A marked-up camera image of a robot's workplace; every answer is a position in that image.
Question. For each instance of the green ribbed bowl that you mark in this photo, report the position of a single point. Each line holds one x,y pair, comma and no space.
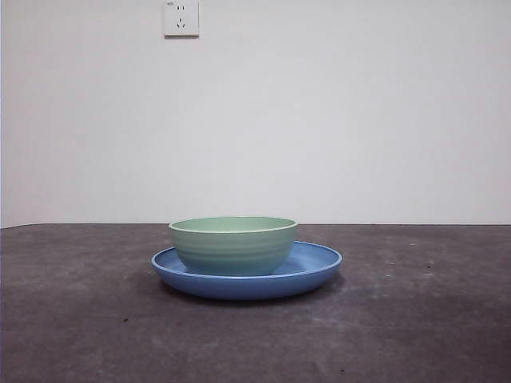
233,247

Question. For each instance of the blue round plate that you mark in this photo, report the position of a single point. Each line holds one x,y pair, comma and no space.
247,287

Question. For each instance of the white wall socket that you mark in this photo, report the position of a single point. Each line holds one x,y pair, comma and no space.
181,24

